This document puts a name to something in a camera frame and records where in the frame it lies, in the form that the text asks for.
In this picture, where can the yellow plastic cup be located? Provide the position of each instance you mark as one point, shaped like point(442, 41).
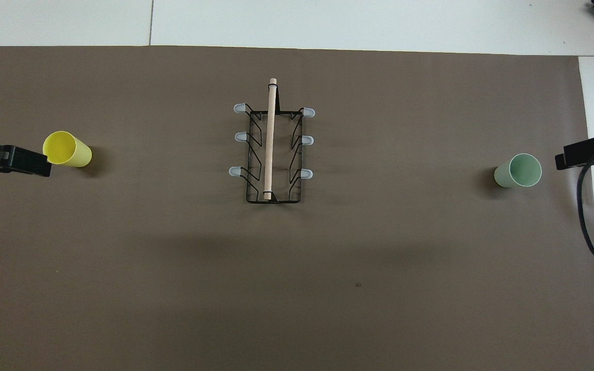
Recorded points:
point(67, 149)

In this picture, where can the pale green plastic cup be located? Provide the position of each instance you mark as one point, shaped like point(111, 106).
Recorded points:
point(518, 171)

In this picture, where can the brown table mat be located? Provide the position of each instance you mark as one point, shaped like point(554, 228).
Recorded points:
point(121, 257)

